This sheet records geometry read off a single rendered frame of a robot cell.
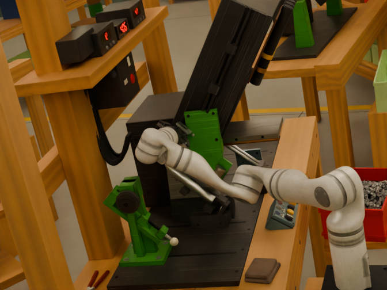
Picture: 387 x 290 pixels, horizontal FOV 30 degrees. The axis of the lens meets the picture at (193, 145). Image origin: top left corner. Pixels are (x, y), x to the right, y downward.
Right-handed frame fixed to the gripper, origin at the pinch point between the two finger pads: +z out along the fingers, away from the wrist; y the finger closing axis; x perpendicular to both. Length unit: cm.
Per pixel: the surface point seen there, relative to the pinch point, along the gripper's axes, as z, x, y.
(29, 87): -39, 8, 37
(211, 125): 2.9, -8.5, -6.3
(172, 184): 4.6, 16.9, -8.7
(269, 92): 417, 35, 18
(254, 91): 426, 44, 30
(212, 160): 3.0, 0.3, -14.3
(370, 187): 23, -24, -61
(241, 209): 10.5, 9.3, -32.4
